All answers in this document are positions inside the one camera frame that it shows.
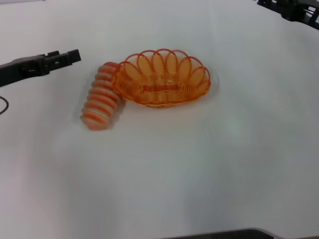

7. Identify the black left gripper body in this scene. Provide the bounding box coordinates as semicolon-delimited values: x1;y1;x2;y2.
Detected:
0;54;49;88

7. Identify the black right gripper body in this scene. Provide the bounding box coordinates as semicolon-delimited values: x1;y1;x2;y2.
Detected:
279;0;319;24

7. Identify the orange striped bread loaf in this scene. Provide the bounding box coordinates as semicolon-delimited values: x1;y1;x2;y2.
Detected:
80;61;124;131

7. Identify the orange woven plastic basket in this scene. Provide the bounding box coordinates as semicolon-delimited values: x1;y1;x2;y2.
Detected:
112;48;212;109

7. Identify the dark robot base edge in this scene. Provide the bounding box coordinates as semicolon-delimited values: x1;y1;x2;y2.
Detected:
159;227;282;239

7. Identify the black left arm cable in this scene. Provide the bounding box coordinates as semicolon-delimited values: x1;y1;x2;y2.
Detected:
0;95;9;116

